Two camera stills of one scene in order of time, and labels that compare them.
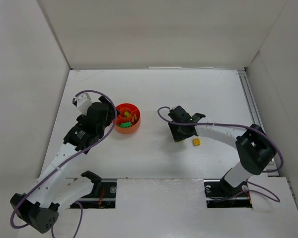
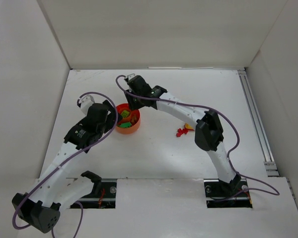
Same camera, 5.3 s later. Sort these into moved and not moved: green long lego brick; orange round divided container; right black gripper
Moved: right black gripper
Not moved: orange round divided container; green long lego brick
